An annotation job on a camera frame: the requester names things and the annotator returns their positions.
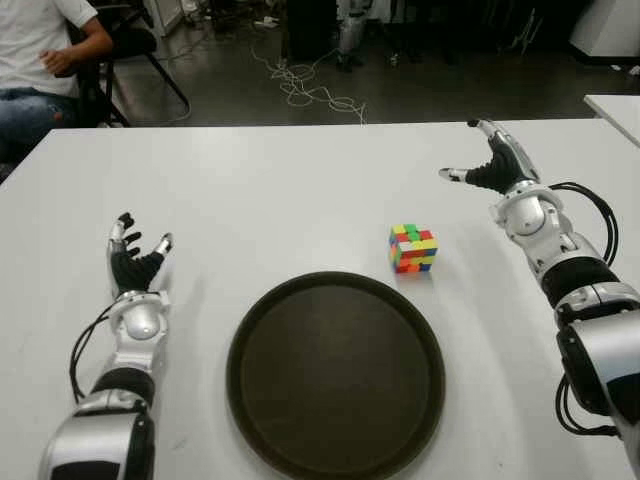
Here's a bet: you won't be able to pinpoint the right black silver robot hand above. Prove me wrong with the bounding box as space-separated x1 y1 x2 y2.
438 118 544 194

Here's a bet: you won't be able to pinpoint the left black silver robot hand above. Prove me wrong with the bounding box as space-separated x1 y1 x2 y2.
107 212 175 301

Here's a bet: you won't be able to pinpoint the multicoloured Rubik's cube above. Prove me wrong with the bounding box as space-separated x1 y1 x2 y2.
387 223 440 275

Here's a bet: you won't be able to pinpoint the round dark brown plate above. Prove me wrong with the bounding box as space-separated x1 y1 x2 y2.
225 270 447 480

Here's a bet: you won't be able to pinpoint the white side table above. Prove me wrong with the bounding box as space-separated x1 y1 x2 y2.
583 93 640 151

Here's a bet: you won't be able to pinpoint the white cabinet with black base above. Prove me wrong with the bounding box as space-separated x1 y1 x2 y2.
569 0 640 56

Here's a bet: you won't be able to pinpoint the silver humanoid robot legs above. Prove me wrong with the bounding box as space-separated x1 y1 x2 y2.
335 0 369 71

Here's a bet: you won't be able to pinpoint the black office chair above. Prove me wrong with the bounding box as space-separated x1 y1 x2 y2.
64 0 192 129

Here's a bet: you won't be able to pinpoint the seated person in white shirt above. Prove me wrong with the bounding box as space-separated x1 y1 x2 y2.
0 0 115 166

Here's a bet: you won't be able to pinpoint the white framed board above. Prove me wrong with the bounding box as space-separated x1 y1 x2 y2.
144 0 189 37

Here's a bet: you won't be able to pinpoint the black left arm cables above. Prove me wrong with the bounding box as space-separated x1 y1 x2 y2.
69 302 121 404

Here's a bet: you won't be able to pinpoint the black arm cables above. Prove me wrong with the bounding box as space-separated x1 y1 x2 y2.
69 302 121 404
549 182 624 436

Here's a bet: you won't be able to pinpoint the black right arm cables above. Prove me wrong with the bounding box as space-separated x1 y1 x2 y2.
549 182 624 436

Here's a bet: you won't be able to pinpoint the tangled white floor cable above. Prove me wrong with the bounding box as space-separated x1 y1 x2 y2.
249 37 369 126

